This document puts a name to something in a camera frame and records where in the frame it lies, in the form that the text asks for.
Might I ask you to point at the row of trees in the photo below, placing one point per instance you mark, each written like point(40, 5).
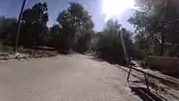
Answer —
point(74, 27)

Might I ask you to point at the pale gravel path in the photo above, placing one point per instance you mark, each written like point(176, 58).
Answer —
point(69, 84)

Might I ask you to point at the grass verge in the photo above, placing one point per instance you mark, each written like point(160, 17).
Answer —
point(26, 52)

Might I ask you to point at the tall dark pole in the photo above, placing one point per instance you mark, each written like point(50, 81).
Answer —
point(19, 26)

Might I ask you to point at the metal railing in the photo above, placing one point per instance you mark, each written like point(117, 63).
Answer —
point(158, 100)

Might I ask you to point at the reddish brown wall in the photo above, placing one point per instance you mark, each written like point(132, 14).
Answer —
point(169, 64)

